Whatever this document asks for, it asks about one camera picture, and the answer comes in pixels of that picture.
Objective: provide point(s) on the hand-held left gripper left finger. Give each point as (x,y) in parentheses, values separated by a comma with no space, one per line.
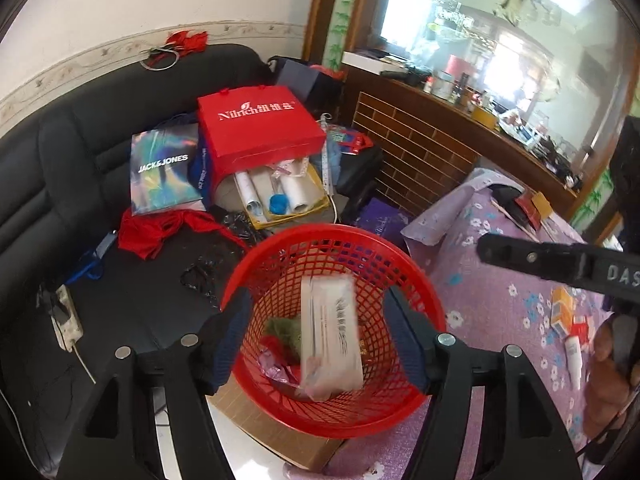
(235,330)

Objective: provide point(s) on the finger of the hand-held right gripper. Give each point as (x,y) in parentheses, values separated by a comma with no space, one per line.
(530,257)

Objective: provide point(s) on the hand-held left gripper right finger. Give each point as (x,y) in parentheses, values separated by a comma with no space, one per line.
(407,340)

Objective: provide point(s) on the green towel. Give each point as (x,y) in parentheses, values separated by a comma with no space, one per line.
(285,332)

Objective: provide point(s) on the white packet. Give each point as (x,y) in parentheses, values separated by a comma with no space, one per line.
(330,340)

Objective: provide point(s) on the red mesh basket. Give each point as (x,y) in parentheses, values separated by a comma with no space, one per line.
(330,231)

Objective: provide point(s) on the person's right hand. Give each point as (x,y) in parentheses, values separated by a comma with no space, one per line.
(602,355)

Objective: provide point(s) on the red foil packet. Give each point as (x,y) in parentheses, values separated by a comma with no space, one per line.
(527,212)

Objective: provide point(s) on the wooden chopstick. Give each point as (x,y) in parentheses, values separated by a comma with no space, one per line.
(510,216)

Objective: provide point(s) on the yellow box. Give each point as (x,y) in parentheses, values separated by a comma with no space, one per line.
(542,207)

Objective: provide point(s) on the small orange white box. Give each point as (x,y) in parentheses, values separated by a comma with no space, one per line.
(561,310)

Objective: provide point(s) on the black plastic wrap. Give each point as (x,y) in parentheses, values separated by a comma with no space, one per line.
(200,277)

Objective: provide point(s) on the black plastic tool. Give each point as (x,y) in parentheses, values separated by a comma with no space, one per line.
(507,196)

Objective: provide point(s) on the small white ointment tube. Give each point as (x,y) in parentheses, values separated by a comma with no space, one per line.
(575,365)

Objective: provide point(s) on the purple bag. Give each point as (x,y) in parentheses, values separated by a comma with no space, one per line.
(385,220)

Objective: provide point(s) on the blue round lid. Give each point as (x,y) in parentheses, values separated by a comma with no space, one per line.
(279,205)

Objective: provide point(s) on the red cloth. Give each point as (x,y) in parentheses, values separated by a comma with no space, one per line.
(145,232)

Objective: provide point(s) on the cardboard box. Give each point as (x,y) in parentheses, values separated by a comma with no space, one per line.
(300,447)

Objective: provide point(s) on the white paper roll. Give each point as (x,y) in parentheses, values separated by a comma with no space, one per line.
(299,195)
(250,192)

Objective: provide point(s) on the yellow tray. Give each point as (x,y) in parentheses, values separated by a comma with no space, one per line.
(318,187)

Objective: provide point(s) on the white power strip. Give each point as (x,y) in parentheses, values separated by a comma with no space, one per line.
(67,325)

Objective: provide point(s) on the wooden counter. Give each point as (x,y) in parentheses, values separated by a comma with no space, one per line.
(410,135)

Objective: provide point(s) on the holographic shopping bag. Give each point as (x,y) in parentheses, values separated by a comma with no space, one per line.
(162,170)

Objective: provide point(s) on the black bag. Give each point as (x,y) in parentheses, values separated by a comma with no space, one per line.
(360,170)

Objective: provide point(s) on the red gift bag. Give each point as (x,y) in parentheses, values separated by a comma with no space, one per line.
(255,130)

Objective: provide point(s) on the red green pouch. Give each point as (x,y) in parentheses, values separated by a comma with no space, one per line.
(350,141)

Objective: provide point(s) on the wooden framed window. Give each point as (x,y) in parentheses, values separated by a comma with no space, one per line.
(450,10)

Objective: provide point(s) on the black leather sofa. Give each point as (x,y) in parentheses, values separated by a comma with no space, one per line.
(75,110)

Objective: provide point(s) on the red ribbon bundle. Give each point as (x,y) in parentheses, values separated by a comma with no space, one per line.
(187,40)

